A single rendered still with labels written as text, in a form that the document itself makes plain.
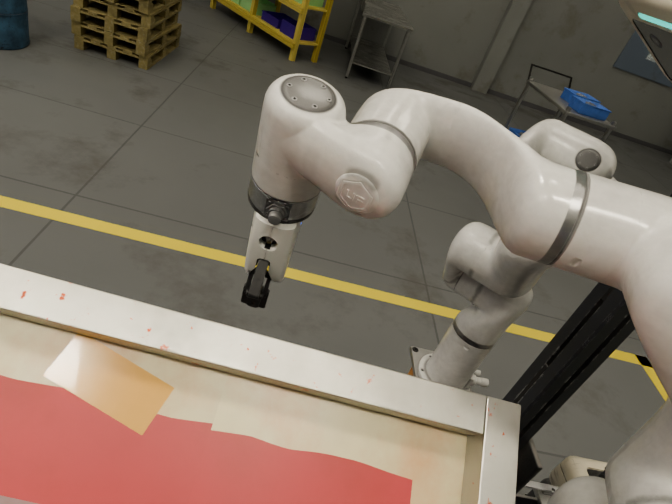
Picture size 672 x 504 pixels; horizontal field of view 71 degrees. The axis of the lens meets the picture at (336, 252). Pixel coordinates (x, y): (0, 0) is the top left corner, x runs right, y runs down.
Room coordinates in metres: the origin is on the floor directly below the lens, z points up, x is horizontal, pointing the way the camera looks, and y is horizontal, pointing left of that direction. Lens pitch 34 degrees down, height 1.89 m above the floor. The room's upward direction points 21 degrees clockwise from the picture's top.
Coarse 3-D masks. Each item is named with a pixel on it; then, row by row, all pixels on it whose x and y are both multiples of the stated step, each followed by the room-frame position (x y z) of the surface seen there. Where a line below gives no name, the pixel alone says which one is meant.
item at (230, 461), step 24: (216, 432) 0.26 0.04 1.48; (216, 456) 0.24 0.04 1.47; (240, 456) 0.25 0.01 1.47; (264, 456) 0.26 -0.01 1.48; (288, 456) 0.26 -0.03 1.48; (312, 456) 0.27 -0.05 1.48; (336, 456) 0.28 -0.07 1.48; (216, 480) 0.23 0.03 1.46; (240, 480) 0.23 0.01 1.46; (264, 480) 0.24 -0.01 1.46; (288, 480) 0.25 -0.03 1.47; (312, 480) 0.25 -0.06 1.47; (336, 480) 0.26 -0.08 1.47; (360, 480) 0.27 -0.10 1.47; (384, 480) 0.28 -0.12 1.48; (408, 480) 0.28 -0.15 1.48
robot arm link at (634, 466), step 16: (656, 416) 0.38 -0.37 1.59; (640, 432) 0.38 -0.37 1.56; (656, 432) 0.36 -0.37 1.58; (624, 448) 0.38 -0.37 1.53; (640, 448) 0.36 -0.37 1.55; (656, 448) 0.35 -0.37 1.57; (608, 464) 0.38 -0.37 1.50; (624, 464) 0.36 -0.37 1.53; (640, 464) 0.35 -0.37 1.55; (656, 464) 0.34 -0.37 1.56; (608, 480) 0.36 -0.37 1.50; (624, 480) 0.34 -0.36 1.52; (640, 480) 0.34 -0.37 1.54; (656, 480) 0.33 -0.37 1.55; (608, 496) 0.34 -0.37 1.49; (624, 496) 0.33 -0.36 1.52; (640, 496) 0.32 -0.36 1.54; (656, 496) 0.32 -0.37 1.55
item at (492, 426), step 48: (0, 288) 0.27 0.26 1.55; (48, 288) 0.28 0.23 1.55; (96, 336) 0.28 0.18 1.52; (144, 336) 0.28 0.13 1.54; (192, 336) 0.29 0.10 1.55; (240, 336) 0.31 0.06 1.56; (288, 384) 0.29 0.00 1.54; (336, 384) 0.31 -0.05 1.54; (384, 384) 0.32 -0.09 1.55; (432, 384) 0.34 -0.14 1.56; (480, 432) 0.32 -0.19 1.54; (480, 480) 0.28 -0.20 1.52
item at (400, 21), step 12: (360, 0) 8.26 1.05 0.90; (372, 0) 8.68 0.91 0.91; (372, 12) 7.43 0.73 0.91; (384, 12) 7.87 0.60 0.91; (396, 12) 8.36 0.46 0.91; (396, 24) 7.24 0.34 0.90; (408, 24) 7.60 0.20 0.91; (348, 36) 9.01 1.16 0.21; (360, 36) 7.19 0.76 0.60; (408, 36) 7.32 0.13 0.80; (360, 48) 8.27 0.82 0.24; (372, 48) 8.62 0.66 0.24; (360, 60) 7.48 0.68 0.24; (372, 60) 7.77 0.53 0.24; (384, 60) 8.08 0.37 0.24; (396, 60) 7.32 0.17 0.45; (348, 72) 7.19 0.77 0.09; (384, 72) 7.32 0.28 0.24
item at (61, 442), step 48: (0, 384) 0.23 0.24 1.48; (0, 432) 0.20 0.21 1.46; (48, 432) 0.21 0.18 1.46; (96, 432) 0.22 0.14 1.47; (144, 432) 0.24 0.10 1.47; (192, 432) 0.25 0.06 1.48; (0, 480) 0.17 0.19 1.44; (48, 480) 0.18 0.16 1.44; (96, 480) 0.20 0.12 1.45; (144, 480) 0.21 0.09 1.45; (192, 480) 0.22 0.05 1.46
